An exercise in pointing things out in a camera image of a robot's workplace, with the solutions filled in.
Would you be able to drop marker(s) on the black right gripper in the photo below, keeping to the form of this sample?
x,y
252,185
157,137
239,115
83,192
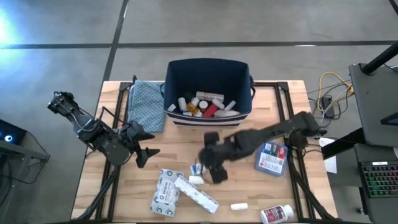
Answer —
x,y
217,154

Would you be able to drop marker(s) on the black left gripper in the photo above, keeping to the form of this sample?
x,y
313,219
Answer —
x,y
129,140

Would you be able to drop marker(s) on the white bottle blue label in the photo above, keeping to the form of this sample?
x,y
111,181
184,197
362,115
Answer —
x,y
196,170

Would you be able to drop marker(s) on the white weekly pill organizer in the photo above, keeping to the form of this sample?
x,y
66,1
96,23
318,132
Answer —
x,y
196,193

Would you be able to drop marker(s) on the beige elastic bandage roll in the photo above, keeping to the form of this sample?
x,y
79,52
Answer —
x,y
227,113

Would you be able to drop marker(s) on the red bandage roll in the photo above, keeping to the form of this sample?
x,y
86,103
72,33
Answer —
x,y
211,111

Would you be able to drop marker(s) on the orange pill bottle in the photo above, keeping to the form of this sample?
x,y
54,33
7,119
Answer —
x,y
192,109

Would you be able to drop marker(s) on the white round lid jar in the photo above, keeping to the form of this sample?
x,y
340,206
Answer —
x,y
203,104

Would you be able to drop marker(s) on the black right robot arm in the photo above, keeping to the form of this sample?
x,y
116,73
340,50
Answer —
x,y
280,129

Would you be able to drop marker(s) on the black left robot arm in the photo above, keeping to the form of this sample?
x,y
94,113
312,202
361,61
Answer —
x,y
93,133

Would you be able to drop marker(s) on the navy white striped fabric basket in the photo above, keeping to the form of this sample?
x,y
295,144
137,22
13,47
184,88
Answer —
x,y
208,77

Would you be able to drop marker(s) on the blue patterned folded cloth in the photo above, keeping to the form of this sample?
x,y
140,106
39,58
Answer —
x,y
146,105

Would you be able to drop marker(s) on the white printed bandage pack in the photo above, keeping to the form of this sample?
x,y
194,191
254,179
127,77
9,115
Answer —
x,y
164,194

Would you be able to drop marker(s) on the blue first aid kit box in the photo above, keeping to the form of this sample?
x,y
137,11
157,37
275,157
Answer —
x,y
272,161

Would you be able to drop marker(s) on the white bottle red label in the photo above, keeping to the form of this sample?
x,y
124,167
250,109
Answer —
x,y
275,214

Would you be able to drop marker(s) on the white paper sheet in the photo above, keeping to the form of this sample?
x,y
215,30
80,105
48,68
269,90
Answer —
x,y
331,165

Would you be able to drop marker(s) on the black power adapter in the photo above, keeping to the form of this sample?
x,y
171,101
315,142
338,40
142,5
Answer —
x,y
328,107

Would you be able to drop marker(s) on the black metal cart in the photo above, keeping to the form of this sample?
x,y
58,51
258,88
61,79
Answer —
x,y
18,152

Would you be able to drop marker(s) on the black computer blue light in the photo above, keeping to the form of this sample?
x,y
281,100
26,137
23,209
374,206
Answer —
x,y
12,132

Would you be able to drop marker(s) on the rainbow backlit keyboard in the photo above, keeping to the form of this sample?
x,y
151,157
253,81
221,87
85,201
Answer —
x,y
381,180

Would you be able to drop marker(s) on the grey side desk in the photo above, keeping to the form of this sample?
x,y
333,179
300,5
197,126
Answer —
x,y
376,105

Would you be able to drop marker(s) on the black pole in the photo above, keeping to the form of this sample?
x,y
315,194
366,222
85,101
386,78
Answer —
x,y
381,59

